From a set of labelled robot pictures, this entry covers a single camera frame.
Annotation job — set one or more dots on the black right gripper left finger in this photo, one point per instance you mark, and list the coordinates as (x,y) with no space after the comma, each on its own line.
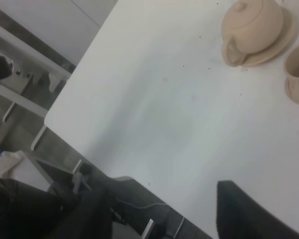
(90,219)

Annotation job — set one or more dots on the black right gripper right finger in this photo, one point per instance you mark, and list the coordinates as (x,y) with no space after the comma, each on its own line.
(240,217)

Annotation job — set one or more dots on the beige teapot with lid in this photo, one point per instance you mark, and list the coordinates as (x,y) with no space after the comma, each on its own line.
(248,27)

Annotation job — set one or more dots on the round beige teapot saucer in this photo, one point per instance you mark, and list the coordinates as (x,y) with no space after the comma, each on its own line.
(285,39)

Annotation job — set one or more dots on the white cloth bag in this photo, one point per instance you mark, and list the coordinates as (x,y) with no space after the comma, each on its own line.
(8,161)

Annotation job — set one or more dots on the beige teacup far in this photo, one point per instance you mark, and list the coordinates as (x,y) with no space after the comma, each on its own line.
(291,70)

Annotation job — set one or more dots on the white table frame background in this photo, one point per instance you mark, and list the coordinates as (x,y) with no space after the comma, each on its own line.
(28,66)

